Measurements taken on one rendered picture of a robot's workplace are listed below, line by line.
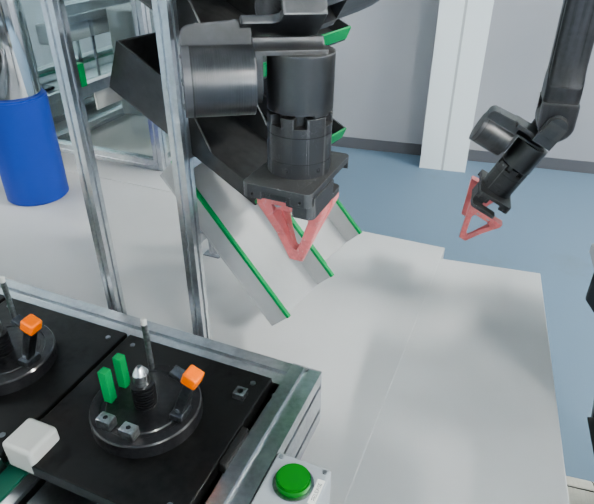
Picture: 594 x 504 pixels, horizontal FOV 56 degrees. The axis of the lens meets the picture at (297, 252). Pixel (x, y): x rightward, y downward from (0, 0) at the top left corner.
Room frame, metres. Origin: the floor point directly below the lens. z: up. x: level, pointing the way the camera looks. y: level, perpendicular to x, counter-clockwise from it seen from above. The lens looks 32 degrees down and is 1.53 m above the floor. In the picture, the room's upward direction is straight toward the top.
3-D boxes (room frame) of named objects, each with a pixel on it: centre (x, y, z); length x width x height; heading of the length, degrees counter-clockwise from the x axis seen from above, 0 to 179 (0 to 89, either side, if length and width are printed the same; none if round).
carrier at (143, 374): (0.51, 0.19, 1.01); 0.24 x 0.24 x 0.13; 67
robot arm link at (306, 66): (0.48, 0.00, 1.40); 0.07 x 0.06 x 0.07; 102
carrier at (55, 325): (0.60, 0.42, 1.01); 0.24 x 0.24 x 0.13; 67
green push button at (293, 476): (0.41, 0.00, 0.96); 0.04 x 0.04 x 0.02
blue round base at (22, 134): (1.38, 0.70, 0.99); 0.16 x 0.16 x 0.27
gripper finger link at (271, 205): (0.49, -0.01, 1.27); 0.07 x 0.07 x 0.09; 67
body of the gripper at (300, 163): (0.48, 0.00, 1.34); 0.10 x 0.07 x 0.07; 157
